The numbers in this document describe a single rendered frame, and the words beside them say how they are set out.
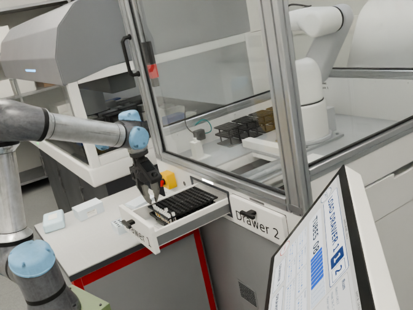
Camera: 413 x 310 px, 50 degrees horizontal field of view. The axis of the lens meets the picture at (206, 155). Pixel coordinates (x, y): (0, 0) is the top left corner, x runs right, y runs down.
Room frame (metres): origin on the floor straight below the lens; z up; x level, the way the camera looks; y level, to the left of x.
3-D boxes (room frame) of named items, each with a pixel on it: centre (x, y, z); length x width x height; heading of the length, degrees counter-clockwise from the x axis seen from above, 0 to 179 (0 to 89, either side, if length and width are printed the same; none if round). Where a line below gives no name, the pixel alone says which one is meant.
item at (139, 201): (2.00, 0.36, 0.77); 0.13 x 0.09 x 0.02; 132
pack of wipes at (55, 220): (1.94, 0.77, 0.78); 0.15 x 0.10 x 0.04; 15
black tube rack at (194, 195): (1.59, 0.13, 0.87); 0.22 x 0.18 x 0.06; 119
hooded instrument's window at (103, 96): (3.31, 0.56, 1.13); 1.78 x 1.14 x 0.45; 29
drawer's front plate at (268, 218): (1.38, -0.13, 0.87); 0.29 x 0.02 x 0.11; 29
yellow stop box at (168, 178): (1.93, 0.20, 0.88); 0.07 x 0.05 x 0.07; 29
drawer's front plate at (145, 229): (1.50, 0.30, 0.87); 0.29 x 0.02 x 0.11; 29
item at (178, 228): (1.60, 0.12, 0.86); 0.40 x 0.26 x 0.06; 119
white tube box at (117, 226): (1.76, 0.39, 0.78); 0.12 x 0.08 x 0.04; 117
